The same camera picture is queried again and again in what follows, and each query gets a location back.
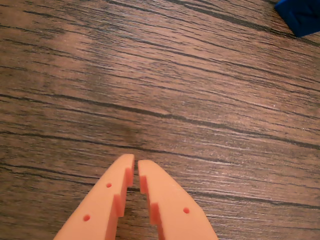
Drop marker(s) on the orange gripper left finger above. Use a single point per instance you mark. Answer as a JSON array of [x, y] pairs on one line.
[[100, 207]]

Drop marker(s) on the blue cube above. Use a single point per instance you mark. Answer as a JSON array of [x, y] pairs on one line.
[[300, 20]]

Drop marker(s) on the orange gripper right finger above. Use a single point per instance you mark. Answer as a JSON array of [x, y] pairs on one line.
[[172, 207]]

